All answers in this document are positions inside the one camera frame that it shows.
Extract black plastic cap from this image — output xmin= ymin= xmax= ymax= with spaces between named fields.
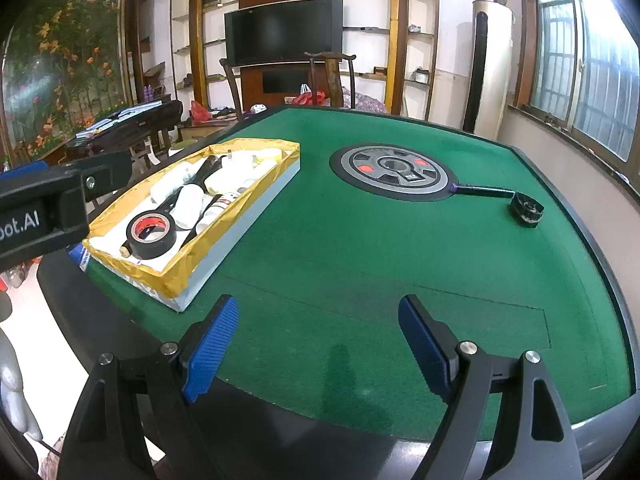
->
xmin=508 ymin=197 xmax=547 ymax=231

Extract dark wooden chair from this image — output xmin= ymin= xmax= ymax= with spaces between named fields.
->
xmin=218 ymin=57 xmax=247 ymax=122

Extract black marker yellow cap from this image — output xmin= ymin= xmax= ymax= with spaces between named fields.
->
xmin=177 ymin=217 xmax=203 ymax=251

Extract black electrical tape roll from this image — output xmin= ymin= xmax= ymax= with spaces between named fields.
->
xmin=125 ymin=212 xmax=179 ymax=262

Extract round grey control panel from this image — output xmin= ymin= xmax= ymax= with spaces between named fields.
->
xmin=328 ymin=142 xmax=460 ymax=204

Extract black marker purple cap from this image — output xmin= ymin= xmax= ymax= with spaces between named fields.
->
xmin=450 ymin=182 xmax=517 ymax=202

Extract cream plastic case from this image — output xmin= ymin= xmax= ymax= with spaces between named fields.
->
xmin=252 ymin=146 xmax=297 ymax=171

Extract tower air conditioner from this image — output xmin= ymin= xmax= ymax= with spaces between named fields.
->
xmin=461 ymin=0 xmax=517 ymax=142

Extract dark wooden desk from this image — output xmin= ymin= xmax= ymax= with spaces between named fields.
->
xmin=64 ymin=99 xmax=185 ymax=166

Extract slender white bottle red label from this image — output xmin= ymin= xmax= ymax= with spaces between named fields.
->
xmin=195 ymin=190 xmax=252 ymax=236

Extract black television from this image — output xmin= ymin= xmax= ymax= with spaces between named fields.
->
xmin=223 ymin=0 xmax=346 ymax=67

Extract wooden chair curved top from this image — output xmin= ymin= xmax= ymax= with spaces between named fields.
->
xmin=304 ymin=51 xmax=358 ymax=110

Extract wooden wall shelves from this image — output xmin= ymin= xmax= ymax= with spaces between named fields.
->
xmin=337 ymin=0 xmax=442 ymax=121

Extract large white bottle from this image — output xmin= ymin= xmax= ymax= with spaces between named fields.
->
xmin=149 ymin=161 xmax=200 ymax=202

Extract black marker pale orange cap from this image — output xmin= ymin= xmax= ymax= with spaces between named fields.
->
xmin=119 ymin=194 xmax=177 ymax=258

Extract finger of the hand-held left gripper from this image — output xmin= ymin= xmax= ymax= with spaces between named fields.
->
xmin=81 ymin=151 xmax=134 ymax=203
xmin=0 ymin=159 xmax=49 ymax=184

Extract white box with yellow tape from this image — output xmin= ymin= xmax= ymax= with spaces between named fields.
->
xmin=81 ymin=139 xmax=302 ymax=313

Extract barred window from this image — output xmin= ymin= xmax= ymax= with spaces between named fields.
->
xmin=517 ymin=0 xmax=640 ymax=166

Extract floral cloth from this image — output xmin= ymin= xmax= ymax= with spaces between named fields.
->
xmin=340 ymin=91 xmax=390 ymax=115

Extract grey rounded object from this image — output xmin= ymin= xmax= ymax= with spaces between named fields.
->
xmin=0 ymin=330 xmax=45 ymax=442

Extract flower wall poster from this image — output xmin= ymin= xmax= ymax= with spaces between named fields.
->
xmin=0 ymin=0 xmax=128 ymax=163

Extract gold framed wall shelves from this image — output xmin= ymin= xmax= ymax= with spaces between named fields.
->
xmin=167 ymin=0 xmax=227 ymax=107

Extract white power adapter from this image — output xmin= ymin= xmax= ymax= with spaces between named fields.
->
xmin=204 ymin=152 xmax=262 ymax=196

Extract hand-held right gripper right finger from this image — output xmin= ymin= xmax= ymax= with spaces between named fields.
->
xmin=397 ymin=294 xmax=583 ymax=480

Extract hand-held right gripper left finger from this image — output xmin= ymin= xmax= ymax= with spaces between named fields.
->
xmin=56 ymin=294 xmax=240 ymax=480

